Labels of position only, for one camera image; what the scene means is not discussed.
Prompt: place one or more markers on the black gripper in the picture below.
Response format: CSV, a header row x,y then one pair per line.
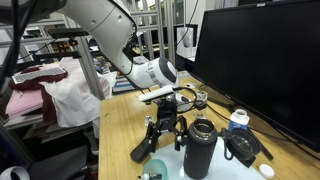
x,y
166,113

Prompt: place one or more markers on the black Expo marker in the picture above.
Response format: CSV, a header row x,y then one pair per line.
x,y
155,176

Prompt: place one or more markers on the black thermos bottle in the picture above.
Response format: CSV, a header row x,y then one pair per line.
x,y
200,153

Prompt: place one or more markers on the stack of books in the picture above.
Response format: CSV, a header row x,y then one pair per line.
x,y
121,86

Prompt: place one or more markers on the white mat sheet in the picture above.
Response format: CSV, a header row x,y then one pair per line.
x,y
226,171

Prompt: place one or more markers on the blue bottle white cap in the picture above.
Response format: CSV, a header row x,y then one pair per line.
x,y
238,118

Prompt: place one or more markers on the black thermos lid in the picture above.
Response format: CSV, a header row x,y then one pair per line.
x,y
243,145

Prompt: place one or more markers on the black tape piece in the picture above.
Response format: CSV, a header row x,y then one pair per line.
x,y
250,163

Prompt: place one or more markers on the white cloth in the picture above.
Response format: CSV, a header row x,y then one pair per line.
x,y
73,103

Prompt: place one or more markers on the white round cap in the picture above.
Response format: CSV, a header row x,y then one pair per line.
x,y
266,170

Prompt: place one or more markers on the dark red cloth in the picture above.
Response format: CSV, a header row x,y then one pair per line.
x,y
48,106

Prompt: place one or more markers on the large black monitor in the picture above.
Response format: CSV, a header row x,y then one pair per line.
x,y
260,60

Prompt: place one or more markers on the grey keyboard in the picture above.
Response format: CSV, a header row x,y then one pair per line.
x,y
38,74

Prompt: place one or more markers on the pink cloth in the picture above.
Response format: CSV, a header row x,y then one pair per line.
x,y
23,101

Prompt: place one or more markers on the white tape roll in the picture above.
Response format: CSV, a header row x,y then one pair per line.
x,y
6,173

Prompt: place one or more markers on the aluminium extrusion frame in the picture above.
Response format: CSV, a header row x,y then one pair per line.
x,y
171,40

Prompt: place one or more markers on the black bar camera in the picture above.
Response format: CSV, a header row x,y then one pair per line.
x,y
66,32

